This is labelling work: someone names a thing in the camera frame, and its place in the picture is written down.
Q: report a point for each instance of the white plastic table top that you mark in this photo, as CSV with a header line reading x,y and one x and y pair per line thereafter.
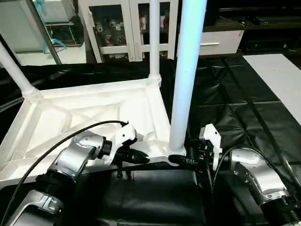
x,y
70,99

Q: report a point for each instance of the white side table board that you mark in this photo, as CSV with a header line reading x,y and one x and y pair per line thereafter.
x,y
277,77

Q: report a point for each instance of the white glass door cabinet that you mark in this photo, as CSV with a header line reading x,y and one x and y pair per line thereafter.
x,y
129,47

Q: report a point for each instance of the black shiny table mat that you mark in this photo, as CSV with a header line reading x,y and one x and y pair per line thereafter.
x,y
235,106

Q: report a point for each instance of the light blue plastic stool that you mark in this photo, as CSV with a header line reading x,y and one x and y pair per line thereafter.
x,y
55,42

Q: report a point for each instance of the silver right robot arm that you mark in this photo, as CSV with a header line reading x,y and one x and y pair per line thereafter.
x,y
256,169

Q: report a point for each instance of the black box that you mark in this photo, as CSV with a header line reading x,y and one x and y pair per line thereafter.
x,y
211,14

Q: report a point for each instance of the white plastic storage box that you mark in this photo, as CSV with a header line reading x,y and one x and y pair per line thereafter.
x,y
56,9

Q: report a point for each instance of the white drawer unit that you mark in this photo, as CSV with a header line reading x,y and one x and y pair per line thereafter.
x,y
221,43

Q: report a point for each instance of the glass tank metal frame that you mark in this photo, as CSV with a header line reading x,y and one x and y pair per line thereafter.
x,y
70,33

